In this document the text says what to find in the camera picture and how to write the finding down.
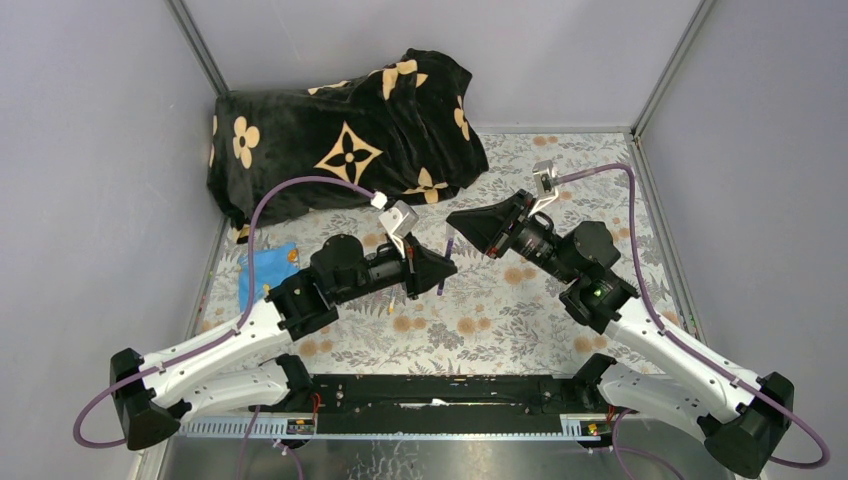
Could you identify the dark purple pen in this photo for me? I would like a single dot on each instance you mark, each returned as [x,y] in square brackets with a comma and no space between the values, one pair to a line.
[447,262]

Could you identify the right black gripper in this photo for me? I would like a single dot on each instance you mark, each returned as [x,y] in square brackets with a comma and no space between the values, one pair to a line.
[488,226]

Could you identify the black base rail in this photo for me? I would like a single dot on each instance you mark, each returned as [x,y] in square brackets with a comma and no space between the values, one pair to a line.
[453,405]

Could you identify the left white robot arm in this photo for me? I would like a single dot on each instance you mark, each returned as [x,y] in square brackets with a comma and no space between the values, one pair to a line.
[156,393]

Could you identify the black floral plush blanket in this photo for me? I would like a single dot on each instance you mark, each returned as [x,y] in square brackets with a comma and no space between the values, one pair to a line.
[400,130]

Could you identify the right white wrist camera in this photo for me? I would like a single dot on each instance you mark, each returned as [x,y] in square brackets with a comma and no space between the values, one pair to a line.
[544,175]

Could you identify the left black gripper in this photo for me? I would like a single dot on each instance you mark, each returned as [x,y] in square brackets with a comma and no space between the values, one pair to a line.
[421,268]

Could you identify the blue cartoon cloth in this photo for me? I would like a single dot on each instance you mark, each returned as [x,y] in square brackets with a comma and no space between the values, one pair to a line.
[271,268]

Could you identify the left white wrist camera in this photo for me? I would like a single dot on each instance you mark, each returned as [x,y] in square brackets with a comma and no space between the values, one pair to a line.
[397,219]

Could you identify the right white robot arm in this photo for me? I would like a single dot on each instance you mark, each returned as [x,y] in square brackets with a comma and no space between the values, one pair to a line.
[732,410]

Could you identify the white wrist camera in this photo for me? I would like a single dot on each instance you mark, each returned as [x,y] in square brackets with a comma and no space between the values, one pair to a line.
[397,219]
[544,175]

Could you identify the clear pen cap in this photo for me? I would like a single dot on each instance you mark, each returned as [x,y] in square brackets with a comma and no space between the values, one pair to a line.
[449,237]

